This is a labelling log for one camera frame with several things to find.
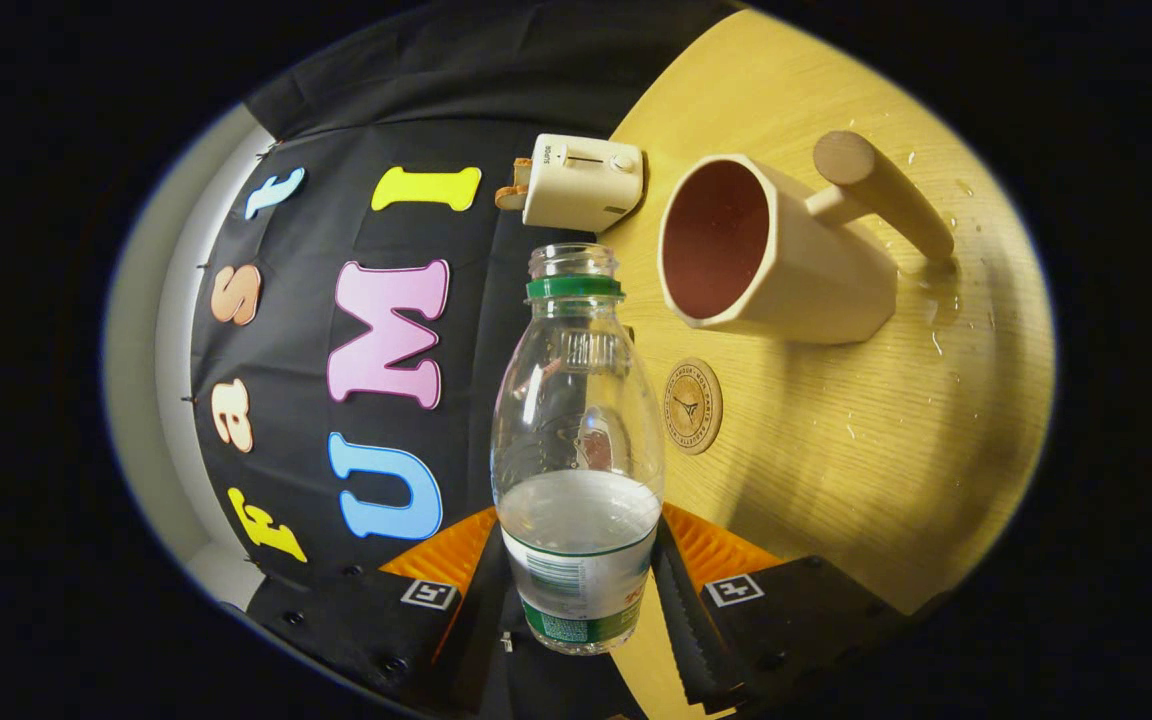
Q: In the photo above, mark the round cork coaster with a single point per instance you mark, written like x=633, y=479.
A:
x=692, y=407

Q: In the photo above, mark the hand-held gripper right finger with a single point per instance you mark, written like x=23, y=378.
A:
x=681, y=625

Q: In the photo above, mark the clear plastic juice bottle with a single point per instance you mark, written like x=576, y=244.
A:
x=576, y=520

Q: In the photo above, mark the cream toaster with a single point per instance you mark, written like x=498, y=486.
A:
x=581, y=190

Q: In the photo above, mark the wooden table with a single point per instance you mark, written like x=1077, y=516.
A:
x=836, y=420

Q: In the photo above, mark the toast bread slice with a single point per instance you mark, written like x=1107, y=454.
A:
x=521, y=167
x=513, y=195

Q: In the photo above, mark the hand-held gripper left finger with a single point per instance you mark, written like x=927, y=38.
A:
x=476, y=645

